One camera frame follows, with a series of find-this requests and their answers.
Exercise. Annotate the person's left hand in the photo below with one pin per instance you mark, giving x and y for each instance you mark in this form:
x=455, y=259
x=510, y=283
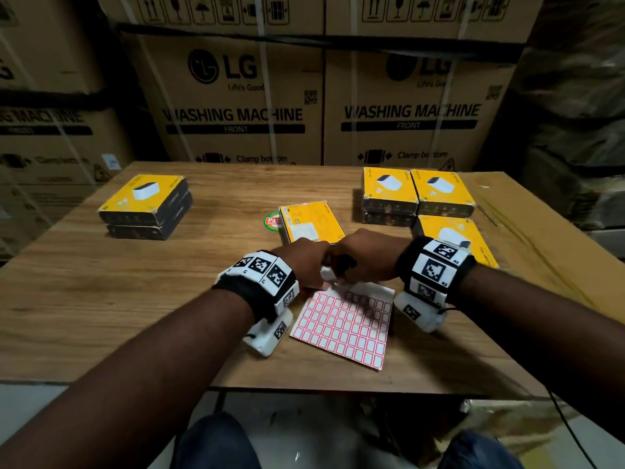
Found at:
x=302, y=261

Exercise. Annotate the person's right hand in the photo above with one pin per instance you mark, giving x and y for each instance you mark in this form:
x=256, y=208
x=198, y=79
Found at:
x=371, y=253

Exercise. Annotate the yellow box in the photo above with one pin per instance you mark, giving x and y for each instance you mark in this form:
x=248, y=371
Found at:
x=459, y=197
x=312, y=219
x=390, y=219
x=381, y=195
x=481, y=244

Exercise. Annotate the yellow box back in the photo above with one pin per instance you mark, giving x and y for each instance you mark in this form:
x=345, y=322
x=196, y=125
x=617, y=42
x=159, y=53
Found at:
x=381, y=195
x=459, y=197

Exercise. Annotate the sheet of red-bordered labels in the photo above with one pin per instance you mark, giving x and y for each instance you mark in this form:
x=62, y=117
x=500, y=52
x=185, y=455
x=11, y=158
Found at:
x=342, y=332

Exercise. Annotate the group of yellow boxes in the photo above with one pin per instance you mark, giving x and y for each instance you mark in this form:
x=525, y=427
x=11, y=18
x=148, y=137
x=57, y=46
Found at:
x=127, y=197

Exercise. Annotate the person's left forearm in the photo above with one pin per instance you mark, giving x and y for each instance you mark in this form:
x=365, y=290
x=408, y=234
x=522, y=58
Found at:
x=122, y=385

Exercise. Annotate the person's right forearm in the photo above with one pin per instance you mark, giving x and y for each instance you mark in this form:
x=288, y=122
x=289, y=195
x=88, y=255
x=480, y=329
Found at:
x=537, y=327

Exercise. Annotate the person's left leg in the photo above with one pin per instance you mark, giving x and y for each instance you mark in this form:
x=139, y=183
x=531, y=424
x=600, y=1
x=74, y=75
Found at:
x=215, y=446

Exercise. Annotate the person's leg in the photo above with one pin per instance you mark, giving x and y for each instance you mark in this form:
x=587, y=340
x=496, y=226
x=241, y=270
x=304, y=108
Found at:
x=478, y=456
x=215, y=446

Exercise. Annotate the person's right leg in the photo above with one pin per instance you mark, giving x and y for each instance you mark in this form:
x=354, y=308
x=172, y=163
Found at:
x=478, y=456

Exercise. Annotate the round green red sticker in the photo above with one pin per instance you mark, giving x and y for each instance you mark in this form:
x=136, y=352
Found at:
x=271, y=222

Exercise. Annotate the black wristband with marker tags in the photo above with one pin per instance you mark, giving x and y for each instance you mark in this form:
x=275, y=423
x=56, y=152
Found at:
x=239, y=288
x=420, y=268

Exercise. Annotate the stack of large printed cartons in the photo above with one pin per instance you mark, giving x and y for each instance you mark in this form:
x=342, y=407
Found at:
x=234, y=141

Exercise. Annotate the flat brown cardboard sheet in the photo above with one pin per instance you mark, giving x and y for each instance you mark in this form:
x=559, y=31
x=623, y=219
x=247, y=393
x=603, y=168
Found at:
x=552, y=229

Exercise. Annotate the black stretch wrap band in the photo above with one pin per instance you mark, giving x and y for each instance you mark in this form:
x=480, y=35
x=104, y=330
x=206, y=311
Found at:
x=49, y=100
x=390, y=43

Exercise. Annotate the plastic wrapped flat carton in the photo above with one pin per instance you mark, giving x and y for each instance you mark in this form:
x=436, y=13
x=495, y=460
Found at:
x=508, y=420

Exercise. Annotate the plastic wrapped cardboard stack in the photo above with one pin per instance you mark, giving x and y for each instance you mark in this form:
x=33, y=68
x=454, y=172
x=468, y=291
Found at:
x=576, y=117

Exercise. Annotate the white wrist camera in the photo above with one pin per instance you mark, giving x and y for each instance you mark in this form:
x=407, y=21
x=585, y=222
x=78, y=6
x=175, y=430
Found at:
x=266, y=337
x=415, y=315

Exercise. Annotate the black metal table frame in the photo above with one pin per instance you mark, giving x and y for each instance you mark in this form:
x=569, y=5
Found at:
x=220, y=400

